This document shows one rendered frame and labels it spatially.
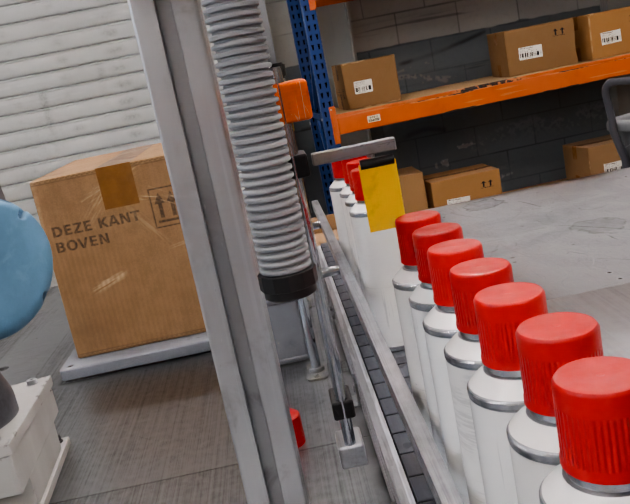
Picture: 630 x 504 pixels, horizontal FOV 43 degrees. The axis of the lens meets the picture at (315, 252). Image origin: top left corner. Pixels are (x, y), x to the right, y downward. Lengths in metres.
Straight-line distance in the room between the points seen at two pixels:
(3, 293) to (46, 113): 4.37
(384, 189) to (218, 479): 0.35
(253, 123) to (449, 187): 4.13
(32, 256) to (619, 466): 0.53
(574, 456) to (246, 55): 0.27
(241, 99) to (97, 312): 0.81
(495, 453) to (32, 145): 4.78
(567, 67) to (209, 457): 4.02
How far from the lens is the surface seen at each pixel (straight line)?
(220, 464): 0.85
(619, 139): 3.03
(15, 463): 0.82
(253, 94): 0.44
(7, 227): 0.69
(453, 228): 0.52
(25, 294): 0.71
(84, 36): 5.01
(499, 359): 0.38
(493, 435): 0.39
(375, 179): 0.64
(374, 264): 0.87
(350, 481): 0.77
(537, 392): 0.34
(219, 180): 0.56
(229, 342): 0.59
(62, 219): 1.20
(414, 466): 0.67
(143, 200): 1.17
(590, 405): 0.28
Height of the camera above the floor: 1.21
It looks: 13 degrees down
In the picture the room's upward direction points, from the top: 11 degrees counter-clockwise
